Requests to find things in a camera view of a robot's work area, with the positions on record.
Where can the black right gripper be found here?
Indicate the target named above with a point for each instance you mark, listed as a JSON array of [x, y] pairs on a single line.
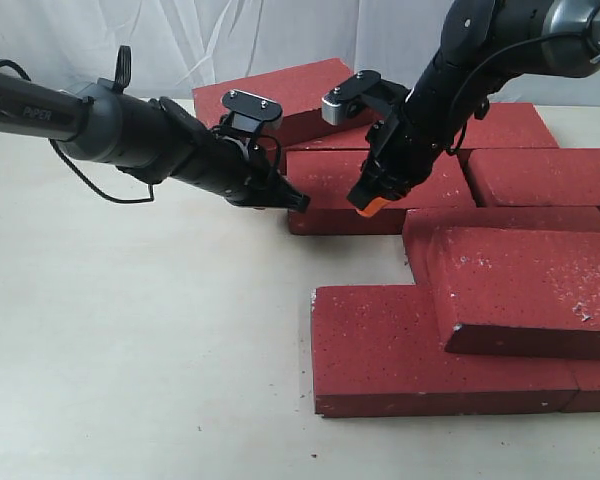
[[415, 129]]

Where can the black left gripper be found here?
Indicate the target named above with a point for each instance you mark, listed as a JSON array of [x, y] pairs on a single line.
[[231, 164]]

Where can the red brick moved into row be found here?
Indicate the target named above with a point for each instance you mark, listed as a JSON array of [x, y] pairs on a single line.
[[326, 176]]

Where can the red brick with white chips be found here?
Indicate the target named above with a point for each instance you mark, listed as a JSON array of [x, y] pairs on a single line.
[[531, 293]]

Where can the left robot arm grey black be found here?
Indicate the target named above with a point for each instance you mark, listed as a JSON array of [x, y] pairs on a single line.
[[156, 139]]

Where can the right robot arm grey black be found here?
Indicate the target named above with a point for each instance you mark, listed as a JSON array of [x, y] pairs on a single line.
[[483, 45]]

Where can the red brick centre right row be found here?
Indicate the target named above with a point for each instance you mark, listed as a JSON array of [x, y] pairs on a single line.
[[420, 224]]

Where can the red brick back left tilted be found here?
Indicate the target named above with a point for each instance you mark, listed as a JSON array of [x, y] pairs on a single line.
[[298, 90]]

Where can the red brick right middle row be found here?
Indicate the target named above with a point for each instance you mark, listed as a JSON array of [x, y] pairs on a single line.
[[535, 177]]

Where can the red brick front left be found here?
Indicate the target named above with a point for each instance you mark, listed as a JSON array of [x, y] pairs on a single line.
[[376, 352]]

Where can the red brick back right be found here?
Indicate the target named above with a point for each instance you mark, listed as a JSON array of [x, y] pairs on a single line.
[[508, 126]]

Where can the red brick front right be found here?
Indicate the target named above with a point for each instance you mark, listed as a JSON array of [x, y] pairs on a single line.
[[586, 374]]

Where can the white backdrop curtain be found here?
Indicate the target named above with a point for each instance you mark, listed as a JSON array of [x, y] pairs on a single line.
[[180, 45]]

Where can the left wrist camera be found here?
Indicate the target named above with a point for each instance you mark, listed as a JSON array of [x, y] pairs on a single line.
[[250, 112]]

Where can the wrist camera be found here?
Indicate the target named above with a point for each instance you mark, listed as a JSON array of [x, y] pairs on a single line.
[[344, 101], [250, 112]]

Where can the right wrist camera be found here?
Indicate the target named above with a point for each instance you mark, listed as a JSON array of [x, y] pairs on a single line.
[[344, 101]]

